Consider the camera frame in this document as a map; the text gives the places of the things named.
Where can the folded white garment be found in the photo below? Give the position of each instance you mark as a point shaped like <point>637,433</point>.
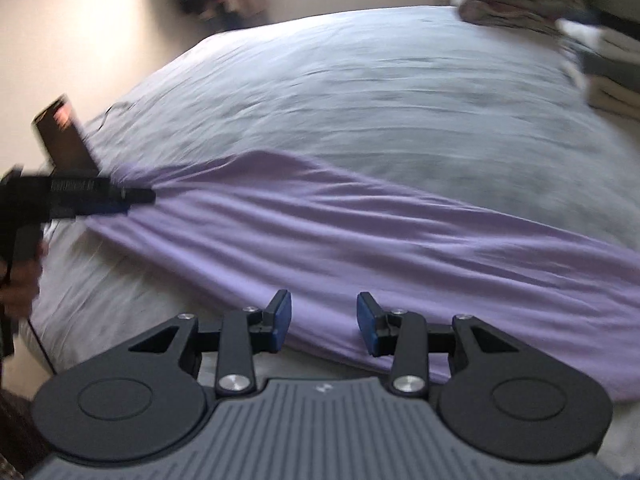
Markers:
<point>595,40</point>

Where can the bed with grey sheet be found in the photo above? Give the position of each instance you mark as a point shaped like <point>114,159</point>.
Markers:
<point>350,85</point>

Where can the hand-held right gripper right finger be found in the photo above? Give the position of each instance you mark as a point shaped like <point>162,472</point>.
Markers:
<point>365,322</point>

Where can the person's left hand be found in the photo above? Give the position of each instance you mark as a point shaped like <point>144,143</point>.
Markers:
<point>22,285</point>

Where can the folded black garment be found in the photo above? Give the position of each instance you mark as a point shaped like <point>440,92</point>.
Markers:
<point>617,21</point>

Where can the purple shirt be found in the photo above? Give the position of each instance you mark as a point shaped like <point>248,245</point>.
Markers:
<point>350,240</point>

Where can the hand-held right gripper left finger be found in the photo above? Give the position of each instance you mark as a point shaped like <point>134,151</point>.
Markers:
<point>282,317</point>

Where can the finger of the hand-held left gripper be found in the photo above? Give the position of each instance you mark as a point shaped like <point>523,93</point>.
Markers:
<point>107,207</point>
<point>100,190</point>

